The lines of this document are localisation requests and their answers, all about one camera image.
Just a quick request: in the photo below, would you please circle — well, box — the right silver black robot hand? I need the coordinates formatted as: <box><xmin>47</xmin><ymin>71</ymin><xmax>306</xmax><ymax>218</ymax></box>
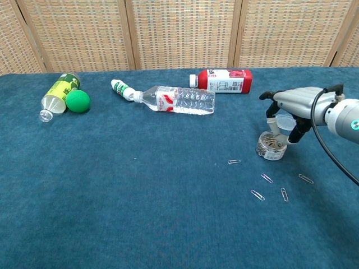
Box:
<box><xmin>259</xmin><ymin>86</ymin><xmax>334</xmax><ymax>144</ymax></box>

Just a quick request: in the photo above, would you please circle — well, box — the clear jar of paperclips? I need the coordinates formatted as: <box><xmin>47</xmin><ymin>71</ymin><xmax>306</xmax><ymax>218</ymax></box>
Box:
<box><xmin>255</xmin><ymin>130</ymin><xmax>288</xmax><ymax>161</ymax></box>

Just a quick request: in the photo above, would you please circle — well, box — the clear round plastic lid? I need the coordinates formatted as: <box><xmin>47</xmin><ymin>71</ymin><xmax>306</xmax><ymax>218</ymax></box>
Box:
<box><xmin>276</xmin><ymin>113</ymin><xmax>297</xmax><ymax>131</ymax></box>

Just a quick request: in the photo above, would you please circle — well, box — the red juice bottle white cap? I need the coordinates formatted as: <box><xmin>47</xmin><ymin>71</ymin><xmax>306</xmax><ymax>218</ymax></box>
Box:
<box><xmin>188</xmin><ymin>68</ymin><xmax>253</xmax><ymax>95</ymax></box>

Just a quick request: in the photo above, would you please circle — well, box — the clear water bottle red label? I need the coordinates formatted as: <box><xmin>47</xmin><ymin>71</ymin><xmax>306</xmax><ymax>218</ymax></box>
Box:
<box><xmin>132</xmin><ymin>85</ymin><xmax>216</xmax><ymax>115</ymax></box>

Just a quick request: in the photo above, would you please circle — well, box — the woven wooden folding screen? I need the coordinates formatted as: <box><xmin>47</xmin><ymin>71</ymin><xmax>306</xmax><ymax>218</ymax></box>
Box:
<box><xmin>0</xmin><ymin>0</ymin><xmax>359</xmax><ymax>76</ymax></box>

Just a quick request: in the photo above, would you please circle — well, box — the small white bottle green label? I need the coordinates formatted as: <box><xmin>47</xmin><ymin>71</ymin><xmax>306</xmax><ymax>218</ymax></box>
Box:
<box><xmin>110</xmin><ymin>79</ymin><xmax>137</xmax><ymax>101</ymax></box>

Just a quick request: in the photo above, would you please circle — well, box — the green foam ball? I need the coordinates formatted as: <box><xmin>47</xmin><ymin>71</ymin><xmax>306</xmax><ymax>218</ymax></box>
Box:
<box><xmin>65</xmin><ymin>89</ymin><xmax>91</xmax><ymax>114</ymax></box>

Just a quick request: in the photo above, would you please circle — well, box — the green label plastic bottle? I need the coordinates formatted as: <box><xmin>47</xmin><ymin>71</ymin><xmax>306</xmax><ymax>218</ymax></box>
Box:
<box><xmin>38</xmin><ymin>72</ymin><xmax>82</xmax><ymax>123</ymax></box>

